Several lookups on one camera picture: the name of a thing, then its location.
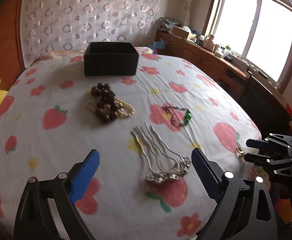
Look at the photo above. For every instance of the pink ceramic jar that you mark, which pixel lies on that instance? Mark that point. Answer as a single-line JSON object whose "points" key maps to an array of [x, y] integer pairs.
{"points": [[208, 43]]}

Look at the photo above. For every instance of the black open jewelry box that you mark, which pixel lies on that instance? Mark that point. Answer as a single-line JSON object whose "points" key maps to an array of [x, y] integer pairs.
{"points": [[110, 59]]}

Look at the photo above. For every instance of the wooden side cabinet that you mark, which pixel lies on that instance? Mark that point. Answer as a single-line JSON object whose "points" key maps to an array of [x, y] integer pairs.
{"points": [[229, 77]]}

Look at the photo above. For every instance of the strawberry flower print sheet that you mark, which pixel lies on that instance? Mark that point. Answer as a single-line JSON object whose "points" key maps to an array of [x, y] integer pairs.
{"points": [[53, 115]]}

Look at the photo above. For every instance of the silver jewelled hair comb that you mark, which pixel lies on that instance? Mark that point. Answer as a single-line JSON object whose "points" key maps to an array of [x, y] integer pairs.
{"points": [[164, 164]]}

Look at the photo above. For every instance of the cardboard box on cabinet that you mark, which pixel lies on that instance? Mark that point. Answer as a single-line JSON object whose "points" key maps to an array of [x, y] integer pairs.
{"points": [[179, 32]]}

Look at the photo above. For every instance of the blue crumpled cloth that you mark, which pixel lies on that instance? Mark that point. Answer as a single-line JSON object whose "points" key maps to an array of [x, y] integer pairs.
{"points": [[158, 45]]}

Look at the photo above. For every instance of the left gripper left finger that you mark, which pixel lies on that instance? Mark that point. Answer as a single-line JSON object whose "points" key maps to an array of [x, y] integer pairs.
{"points": [[34, 218]]}

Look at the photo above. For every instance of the window with wooden frame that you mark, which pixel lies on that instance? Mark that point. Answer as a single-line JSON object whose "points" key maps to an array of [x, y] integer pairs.
{"points": [[258, 32]]}

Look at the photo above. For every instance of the patterned bag on cabinet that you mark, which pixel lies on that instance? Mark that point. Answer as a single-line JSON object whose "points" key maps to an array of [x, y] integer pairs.
{"points": [[167, 23]]}

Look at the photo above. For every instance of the sheer circle pattern curtain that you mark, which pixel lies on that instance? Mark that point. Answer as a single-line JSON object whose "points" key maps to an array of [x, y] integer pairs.
{"points": [[51, 25]]}

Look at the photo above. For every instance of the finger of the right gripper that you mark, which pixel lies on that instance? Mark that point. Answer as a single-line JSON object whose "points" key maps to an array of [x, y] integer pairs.
{"points": [[274, 142], [277, 167]]}

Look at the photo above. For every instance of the floral quilt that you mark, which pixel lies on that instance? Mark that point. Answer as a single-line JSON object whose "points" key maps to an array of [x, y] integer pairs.
{"points": [[75, 53]]}

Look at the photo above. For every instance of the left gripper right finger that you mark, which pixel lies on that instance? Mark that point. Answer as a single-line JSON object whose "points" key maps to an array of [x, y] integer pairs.
{"points": [[244, 209]]}

